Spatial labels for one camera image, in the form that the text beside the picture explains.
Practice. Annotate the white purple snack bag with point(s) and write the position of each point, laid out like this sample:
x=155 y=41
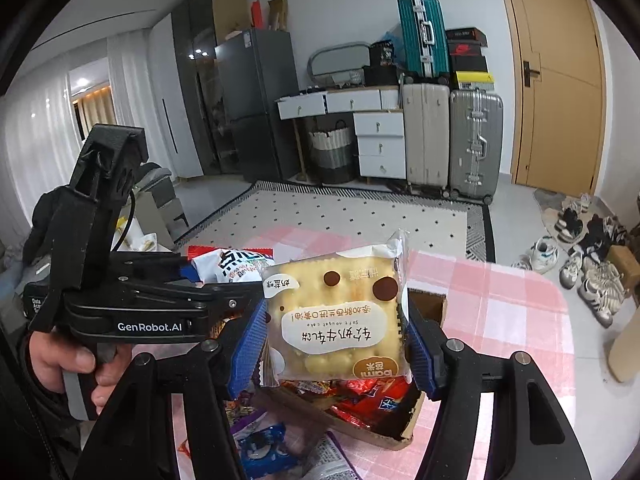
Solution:
x=327 y=461

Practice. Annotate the dotted floor rug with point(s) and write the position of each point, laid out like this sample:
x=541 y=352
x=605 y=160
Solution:
x=317 y=219

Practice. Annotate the pink purple candy bag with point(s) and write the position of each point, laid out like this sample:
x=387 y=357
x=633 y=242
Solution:
x=242 y=413

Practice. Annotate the oval mirror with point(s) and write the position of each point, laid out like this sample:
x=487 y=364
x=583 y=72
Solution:
x=339 y=66

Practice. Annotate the brown SF cardboard box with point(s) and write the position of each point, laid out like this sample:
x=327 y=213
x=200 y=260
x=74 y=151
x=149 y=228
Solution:
x=394 y=434

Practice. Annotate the silver suitcase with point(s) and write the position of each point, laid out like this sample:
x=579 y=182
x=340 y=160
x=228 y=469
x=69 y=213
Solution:
x=476 y=128

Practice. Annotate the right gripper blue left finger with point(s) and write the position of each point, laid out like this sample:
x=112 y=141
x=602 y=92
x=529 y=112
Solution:
x=248 y=336

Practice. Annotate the beige suitcase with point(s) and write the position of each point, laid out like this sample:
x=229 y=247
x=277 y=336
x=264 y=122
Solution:
x=426 y=120

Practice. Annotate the teal suitcase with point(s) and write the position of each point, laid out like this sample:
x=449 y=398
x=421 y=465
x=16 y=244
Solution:
x=424 y=34

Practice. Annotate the pink checkered tablecloth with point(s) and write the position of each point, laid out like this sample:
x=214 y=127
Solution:
x=531 y=437

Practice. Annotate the white drawer desk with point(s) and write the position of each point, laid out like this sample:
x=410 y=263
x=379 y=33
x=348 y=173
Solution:
x=378 y=124

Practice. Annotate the striped laundry basket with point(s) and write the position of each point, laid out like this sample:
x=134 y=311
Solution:
x=333 y=153

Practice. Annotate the red orange snack bag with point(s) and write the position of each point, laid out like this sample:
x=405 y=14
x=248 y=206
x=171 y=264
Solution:
x=364 y=403

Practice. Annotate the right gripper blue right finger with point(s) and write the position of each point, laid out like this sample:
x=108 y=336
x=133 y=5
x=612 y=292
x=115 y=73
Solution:
x=426 y=358

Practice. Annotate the stacked shoe boxes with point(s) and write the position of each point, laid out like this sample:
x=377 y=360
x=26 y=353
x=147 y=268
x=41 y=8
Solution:
x=468 y=65

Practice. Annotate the person's left hand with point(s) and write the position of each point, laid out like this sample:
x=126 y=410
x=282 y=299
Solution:
x=52 y=355

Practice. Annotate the small cardboard box on floor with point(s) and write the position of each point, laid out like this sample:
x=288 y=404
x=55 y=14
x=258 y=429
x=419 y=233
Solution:
x=626 y=265

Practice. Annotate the blue white snack bag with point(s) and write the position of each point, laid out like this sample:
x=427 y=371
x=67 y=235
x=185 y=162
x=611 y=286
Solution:
x=264 y=451

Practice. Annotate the dark grey refrigerator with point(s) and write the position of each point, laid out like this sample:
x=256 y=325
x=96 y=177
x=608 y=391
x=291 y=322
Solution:
x=256 y=69

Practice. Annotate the yellow cracker biscuit packet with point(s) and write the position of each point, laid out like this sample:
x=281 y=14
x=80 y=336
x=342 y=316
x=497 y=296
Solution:
x=341 y=316

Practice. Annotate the wooden door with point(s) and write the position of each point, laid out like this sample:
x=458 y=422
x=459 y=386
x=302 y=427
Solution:
x=559 y=95

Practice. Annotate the pile of shoes on floor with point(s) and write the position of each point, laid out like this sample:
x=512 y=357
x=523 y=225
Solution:
x=576 y=246

